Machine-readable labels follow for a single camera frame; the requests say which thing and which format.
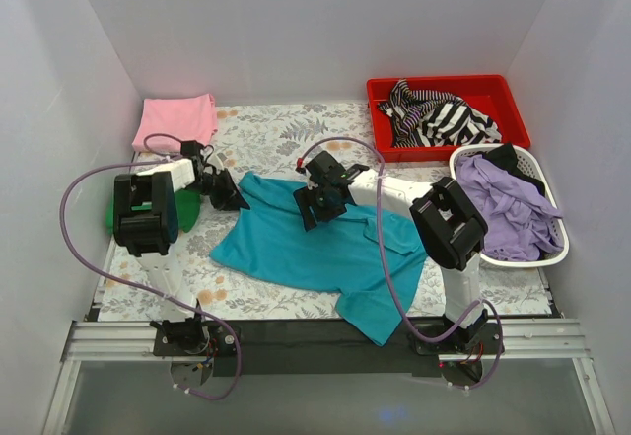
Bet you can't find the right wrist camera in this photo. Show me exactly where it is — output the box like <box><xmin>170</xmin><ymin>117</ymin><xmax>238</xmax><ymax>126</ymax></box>
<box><xmin>295</xmin><ymin>157</ymin><xmax>319</xmax><ymax>189</ymax></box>

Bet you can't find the black garment in basket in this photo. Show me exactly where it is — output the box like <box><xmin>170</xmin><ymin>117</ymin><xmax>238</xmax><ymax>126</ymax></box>
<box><xmin>483</xmin><ymin>143</ymin><xmax>546</xmax><ymax>196</ymax></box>

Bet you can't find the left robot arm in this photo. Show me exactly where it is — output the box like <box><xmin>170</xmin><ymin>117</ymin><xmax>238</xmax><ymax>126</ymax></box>
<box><xmin>113</xmin><ymin>140</ymin><xmax>249</xmax><ymax>356</ymax></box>

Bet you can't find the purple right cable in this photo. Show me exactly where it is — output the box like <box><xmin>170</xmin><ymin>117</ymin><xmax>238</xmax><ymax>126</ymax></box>
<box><xmin>295</xmin><ymin>136</ymin><xmax>505</xmax><ymax>392</ymax></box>

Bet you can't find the folded green shirt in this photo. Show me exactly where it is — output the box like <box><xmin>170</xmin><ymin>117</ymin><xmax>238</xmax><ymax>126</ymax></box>
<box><xmin>105</xmin><ymin>189</ymin><xmax>201</xmax><ymax>235</ymax></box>

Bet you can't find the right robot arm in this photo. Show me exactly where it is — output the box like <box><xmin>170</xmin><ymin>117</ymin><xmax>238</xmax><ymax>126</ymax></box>
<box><xmin>293</xmin><ymin>151</ymin><xmax>488</xmax><ymax>354</ymax></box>

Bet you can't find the teal t-shirt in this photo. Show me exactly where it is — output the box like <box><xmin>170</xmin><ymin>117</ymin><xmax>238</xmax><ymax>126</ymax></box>
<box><xmin>210</xmin><ymin>172</ymin><xmax>427</xmax><ymax>346</ymax></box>

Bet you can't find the lavender shirt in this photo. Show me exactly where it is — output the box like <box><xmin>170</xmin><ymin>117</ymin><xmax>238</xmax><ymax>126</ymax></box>
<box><xmin>455</xmin><ymin>155</ymin><xmax>564</xmax><ymax>262</ymax></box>

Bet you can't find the folded pink shirt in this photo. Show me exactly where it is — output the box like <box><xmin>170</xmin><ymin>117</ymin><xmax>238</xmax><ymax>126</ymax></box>
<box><xmin>132</xmin><ymin>94</ymin><xmax>218</xmax><ymax>152</ymax></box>

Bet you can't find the black white striped shirt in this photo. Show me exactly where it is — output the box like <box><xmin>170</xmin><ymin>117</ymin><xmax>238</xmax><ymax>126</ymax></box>
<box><xmin>378</xmin><ymin>79</ymin><xmax>503</xmax><ymax>148</ymax></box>

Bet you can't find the aluminium rail frame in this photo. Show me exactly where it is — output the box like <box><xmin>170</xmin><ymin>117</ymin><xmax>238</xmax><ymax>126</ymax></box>
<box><xmin>62</xmin><ymin>318</ymin><xmax>591</xmax><ymax>361</ymax></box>

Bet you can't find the white perforated laundry basket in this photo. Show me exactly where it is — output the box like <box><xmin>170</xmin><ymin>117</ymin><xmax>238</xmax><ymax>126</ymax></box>
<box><xmin>450</xmin><ymin>144</ymin><xmax>569</xmax><ymax>268</ymax></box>

